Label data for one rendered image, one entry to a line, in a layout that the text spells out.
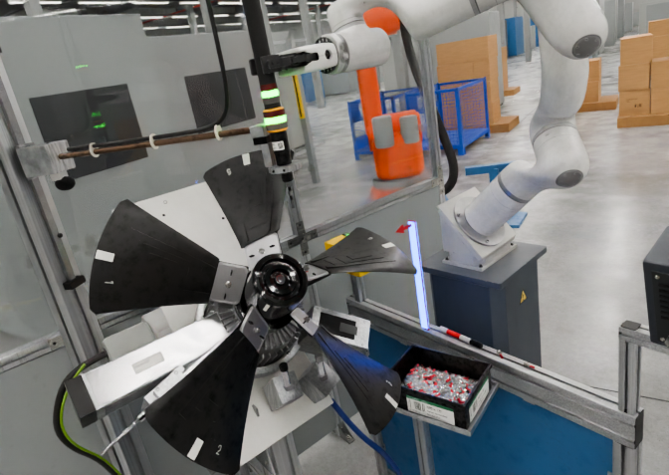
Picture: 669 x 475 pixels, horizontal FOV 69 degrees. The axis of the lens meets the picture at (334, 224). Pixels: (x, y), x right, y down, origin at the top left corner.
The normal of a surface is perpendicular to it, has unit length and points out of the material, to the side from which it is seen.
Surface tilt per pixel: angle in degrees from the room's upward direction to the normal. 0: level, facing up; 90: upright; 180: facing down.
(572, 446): 90
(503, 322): 90
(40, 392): 90
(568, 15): 83
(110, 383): 50
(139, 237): 75
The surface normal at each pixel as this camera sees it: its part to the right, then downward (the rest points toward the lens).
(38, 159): -0.28, 0.35
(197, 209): 0.36, -0.49
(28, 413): 0.62, 0.15
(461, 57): -0.55, 0.35
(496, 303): -0.03, 0.33
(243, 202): -0.33, -0.29
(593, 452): -0.77, 0.32
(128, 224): 0.22, -0.07
